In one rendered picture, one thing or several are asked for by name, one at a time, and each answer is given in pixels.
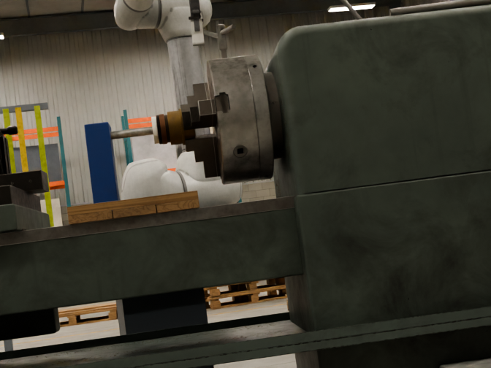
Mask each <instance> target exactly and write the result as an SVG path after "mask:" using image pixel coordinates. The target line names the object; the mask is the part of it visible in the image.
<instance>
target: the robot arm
mask: <svg viewBox="0 0 491 368"><path fill-rule="evenodd" d="M114 15H115V22H116V23H117V25H118V26H119V27H120V28H122V29H123V30H127V31H132V30H136V29H137V28H138V29H147V28H157V29H158V30H159V32H160V34H161V36H162V38H163V40H164V41H165V42H166V43H167V46H168V52H169V57H170V68H171V73H172V83H173V88H174V94H175V103H176V109H177V110H178V109H180V106H181V105H182V104H188V102H187V96H193V95H194V90H193V84H198V83H204V81H203V76H202V66H201V61H200V55H199V46H200V45H204V43H205V42H204V35H203V28H204V27H205V26H206V25H207V24H208V23H209V22H210V19H211V16H212V5H211V2H210V0H116V1H115V5H114ZM195 133H196V136H197V135H204V134H210V127H209V128H202V129H195ZM181 145H182V151H183V153H181V155H180V156H179V158H178V159H177V165H176V170H175V171H170V170H167V165H166V164H165V163H163V162H162V161H160V160H158V159H156V158H147V159H143V160H140V161H135V162H132V163H130V164H128V166H127V168H126V170H125V172H124V174H123V178H122V182H121V200H125V199H136V198H142V197H149V196H159V195H165V194H171V193H182V192H188V191H197V192H198V197H199V198H198V200H199V208H201V207H212V206H218V205H224V204H234V203H237V202H238V201H239V200H240V197H241V195H242V189H243V187H242V183H233V184H227V185H223V184H222V182H221V178H220V177H209V178H205V173H204V166H203V162H196V161H195V158H194V151H191V152H186V146H185V145H183V144H181Z"/></svg>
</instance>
